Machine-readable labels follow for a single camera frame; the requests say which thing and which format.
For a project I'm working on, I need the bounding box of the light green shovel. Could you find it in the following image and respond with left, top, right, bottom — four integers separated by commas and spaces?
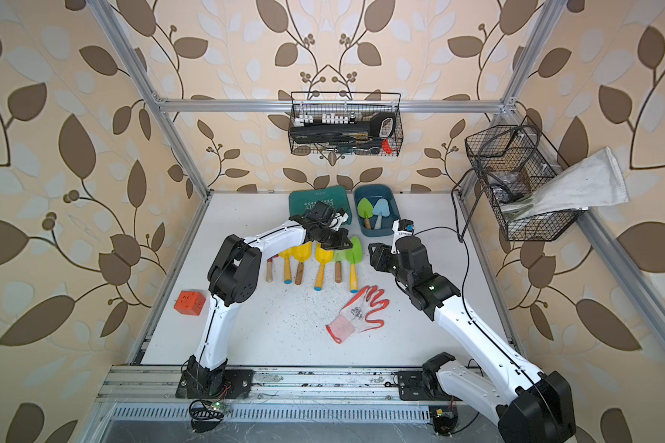
334, 250, 347, 284

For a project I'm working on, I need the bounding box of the green trowel yellow handle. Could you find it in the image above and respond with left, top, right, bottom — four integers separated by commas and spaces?
345, 236, 363, 293

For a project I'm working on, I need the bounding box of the yellow shovel wooden handle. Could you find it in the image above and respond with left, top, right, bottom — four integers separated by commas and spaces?
293, 242, 313, 285

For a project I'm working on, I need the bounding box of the green trowel wooden handle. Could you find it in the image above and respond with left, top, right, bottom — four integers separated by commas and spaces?
357, 198, 373, 230

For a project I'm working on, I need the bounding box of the red shovel wooden handle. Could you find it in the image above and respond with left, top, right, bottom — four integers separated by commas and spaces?
266, 258, 273, 282

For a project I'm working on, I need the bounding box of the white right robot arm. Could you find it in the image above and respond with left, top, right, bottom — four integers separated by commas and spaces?
368, 236, 577, 442

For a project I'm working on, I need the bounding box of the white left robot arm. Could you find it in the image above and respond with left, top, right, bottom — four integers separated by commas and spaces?
179, 200, 352, 400

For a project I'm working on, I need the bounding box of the blue plastic storage box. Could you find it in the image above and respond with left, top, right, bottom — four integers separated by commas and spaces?
354, 185, 400, 237

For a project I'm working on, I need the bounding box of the green plastic tool case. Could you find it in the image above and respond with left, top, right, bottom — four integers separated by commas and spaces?
288, 186, 352, 225

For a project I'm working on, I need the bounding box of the red white work glove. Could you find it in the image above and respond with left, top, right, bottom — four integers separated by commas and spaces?
326, 285, 390, 344

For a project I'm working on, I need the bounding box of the black handsaw in basket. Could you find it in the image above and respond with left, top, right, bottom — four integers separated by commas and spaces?
288, 112, 396, 144

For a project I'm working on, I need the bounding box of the grey cloth bag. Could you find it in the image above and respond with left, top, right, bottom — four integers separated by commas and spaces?
500, 147, 630, 222

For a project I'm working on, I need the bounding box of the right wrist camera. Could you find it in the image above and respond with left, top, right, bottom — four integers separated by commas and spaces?
393, 219, 415, 245

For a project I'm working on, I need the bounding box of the white handled tool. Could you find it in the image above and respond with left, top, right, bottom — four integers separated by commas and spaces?
372, 199, 390, 230

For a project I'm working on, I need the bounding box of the black wire basket back wall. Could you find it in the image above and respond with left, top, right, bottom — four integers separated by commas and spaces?
287, 90, 404, 160

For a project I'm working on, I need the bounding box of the black wire basket wall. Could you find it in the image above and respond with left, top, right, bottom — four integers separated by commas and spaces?
465, 123, 586, 242
287, 90, 404, 160

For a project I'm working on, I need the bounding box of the black wire basket right wall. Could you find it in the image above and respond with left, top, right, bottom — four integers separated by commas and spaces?
465, 123, 586, 242

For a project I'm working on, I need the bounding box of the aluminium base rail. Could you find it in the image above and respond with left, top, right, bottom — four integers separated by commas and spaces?
96, 364, 556, 425

